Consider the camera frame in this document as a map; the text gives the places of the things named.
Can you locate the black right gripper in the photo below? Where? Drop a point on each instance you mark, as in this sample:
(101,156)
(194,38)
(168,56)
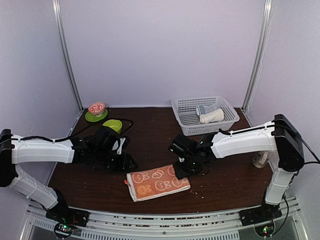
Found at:
(180,173)

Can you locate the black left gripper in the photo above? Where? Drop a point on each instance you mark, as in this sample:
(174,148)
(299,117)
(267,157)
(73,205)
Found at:
(124,165)

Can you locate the orange patterned towel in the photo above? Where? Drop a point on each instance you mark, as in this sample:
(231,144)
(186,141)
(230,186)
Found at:
(155,183)

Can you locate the white towel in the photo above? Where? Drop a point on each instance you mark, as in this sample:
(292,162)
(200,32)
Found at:
(215,116)

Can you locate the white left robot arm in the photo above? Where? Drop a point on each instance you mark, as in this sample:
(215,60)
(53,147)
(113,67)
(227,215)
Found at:
(16,150)

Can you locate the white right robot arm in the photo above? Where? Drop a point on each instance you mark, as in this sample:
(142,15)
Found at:
(278,136)

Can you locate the green bowl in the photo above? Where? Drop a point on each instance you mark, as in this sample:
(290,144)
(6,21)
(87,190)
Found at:
(114,124)

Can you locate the white plastic basket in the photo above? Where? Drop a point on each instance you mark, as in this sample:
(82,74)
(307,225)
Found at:
(184,111)

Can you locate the green plate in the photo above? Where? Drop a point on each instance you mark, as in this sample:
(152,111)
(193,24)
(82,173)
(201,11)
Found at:
(95,118)

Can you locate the red patterned bowl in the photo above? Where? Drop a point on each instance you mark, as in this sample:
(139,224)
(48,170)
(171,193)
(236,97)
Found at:
(97,108)

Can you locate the rolled grey towel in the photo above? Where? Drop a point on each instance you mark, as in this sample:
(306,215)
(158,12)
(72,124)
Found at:
(205,109)

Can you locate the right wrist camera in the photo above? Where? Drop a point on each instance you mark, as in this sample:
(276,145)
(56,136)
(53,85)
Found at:
(183,146)

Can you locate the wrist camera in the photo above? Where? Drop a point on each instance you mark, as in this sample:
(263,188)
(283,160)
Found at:
(183,146)
(105,138)

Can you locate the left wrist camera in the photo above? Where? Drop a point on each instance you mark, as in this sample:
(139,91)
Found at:
(105,138)

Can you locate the aluminium front rail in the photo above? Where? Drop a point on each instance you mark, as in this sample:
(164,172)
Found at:
(216,225)

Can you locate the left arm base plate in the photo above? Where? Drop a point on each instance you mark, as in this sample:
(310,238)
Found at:
(72,217)

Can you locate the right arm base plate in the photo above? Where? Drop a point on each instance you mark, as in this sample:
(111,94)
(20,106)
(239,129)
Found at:
(257,215)

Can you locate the right aluminium post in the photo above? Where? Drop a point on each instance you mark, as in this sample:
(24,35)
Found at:
(257,63)

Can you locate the aluminium post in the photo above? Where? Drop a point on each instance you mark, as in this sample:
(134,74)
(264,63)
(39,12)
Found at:
(56,4)
(257,63)

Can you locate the left aluminium post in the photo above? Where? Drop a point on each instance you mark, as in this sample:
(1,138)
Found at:
(56,4)

